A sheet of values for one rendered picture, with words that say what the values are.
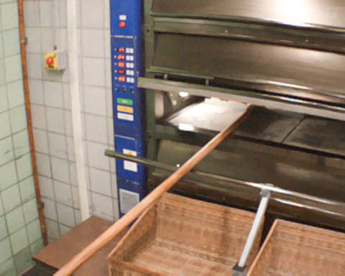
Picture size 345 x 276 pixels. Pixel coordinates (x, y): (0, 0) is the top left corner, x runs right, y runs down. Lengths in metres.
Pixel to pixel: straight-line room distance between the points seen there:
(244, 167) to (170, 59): 0.59
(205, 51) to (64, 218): 1.45
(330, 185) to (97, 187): 1.30
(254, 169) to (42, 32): 1.36
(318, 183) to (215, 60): 0.69
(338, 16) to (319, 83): 0.29
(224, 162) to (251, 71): 0.46
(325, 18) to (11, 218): 2.12
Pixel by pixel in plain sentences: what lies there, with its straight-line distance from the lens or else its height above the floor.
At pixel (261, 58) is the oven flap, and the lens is 2.04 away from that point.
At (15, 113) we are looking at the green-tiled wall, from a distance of 2.86.
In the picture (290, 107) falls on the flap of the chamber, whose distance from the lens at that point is 1.88.
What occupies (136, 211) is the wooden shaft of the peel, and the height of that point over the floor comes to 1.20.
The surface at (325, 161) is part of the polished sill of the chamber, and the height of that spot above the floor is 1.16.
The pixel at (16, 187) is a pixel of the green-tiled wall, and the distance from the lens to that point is 2.98.
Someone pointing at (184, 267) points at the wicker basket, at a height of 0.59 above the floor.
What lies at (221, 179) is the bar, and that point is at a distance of 1.82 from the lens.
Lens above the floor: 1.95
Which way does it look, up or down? 21 degrees down
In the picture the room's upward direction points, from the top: 1 degrees counter-clockwise
